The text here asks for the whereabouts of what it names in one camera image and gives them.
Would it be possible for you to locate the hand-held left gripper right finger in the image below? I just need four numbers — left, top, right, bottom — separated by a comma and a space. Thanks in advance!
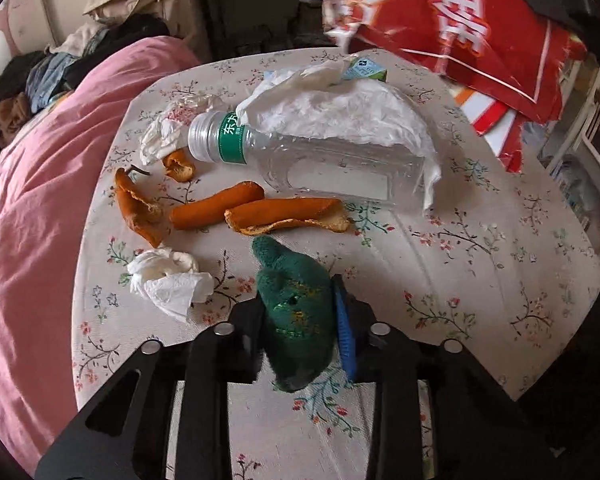
330, 274, 556, 480

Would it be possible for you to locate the long orange peel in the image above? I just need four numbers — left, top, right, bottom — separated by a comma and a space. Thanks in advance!
224, 197, 356, 236

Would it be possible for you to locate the large white tissue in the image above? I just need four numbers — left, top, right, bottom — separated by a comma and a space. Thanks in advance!
235, 62, 443, 211

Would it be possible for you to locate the balled white tissue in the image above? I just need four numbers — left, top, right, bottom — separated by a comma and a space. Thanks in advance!
126, 246, 216, 323

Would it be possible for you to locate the orange peel with stem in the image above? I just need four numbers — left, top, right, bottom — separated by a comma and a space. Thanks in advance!
114, 164, 173, 246

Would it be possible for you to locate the floral tablecloth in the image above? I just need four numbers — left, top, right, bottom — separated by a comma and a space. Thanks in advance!
71, 47, 600, 480

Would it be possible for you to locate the thin crumpled white tissue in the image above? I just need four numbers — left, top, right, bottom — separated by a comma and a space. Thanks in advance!
139, 94, 231, 166

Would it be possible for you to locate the green drink carton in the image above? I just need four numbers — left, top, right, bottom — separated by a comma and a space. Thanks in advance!
340, 55, 388, 83

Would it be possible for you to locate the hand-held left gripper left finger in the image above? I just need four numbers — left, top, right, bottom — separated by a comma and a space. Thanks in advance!
34, 296, 268, 480

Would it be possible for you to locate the red printed snack bag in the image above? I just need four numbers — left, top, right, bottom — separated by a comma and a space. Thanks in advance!
322, 0, 588, 126

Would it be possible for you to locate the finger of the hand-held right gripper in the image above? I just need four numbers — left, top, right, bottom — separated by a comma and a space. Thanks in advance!
519, 0, 598, 28

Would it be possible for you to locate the pile of clothes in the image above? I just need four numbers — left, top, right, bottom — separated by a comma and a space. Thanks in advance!
0, 12, 181, 146

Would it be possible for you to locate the clear plastic bottle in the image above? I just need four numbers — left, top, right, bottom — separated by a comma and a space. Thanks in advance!
187, 110, 431, 211

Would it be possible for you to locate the small curled orange peel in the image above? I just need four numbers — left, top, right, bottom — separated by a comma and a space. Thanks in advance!
162, 149, 197, 183

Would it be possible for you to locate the white tiered book cart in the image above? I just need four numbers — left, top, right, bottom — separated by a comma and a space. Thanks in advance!
535, 60, 600, 261

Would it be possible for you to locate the red white torn packaging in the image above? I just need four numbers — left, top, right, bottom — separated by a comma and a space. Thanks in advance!
452, 85, 526, 176

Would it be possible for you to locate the pink blanket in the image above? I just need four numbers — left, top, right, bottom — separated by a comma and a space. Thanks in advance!
0, 36, 201, 476

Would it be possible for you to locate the green knitted toy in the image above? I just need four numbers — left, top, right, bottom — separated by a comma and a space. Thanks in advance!
251, 235, 348, 393

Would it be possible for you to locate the rolled orange peel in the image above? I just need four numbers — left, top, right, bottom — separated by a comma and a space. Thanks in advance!
169, 181, 266, 231

